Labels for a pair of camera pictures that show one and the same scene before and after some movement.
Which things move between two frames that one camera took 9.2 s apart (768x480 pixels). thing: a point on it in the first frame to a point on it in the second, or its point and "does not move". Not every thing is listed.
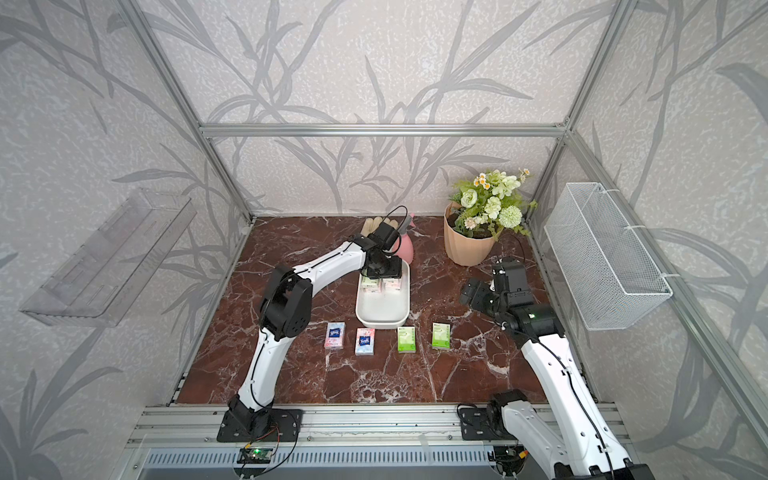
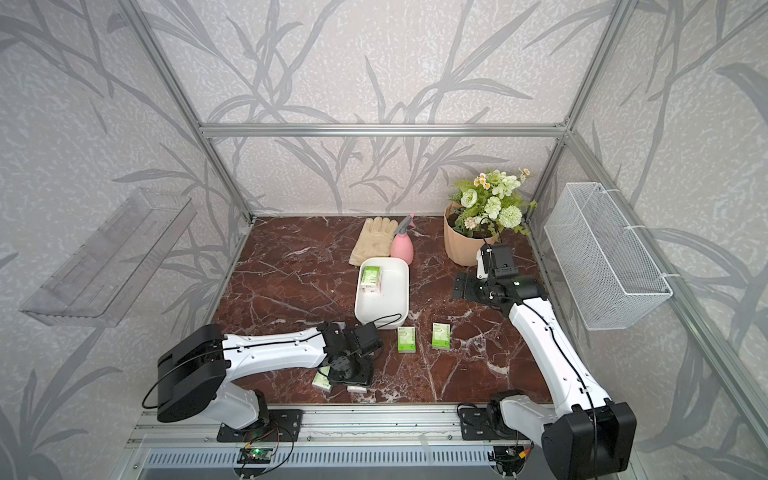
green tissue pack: [368, 285] to [321, 380]
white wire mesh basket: [610, 276] does not move
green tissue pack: [406, 336] does not move
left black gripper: [395, 273] to [363, 381]
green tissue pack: [441, 335] does not move
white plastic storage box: [383, 303] does not move
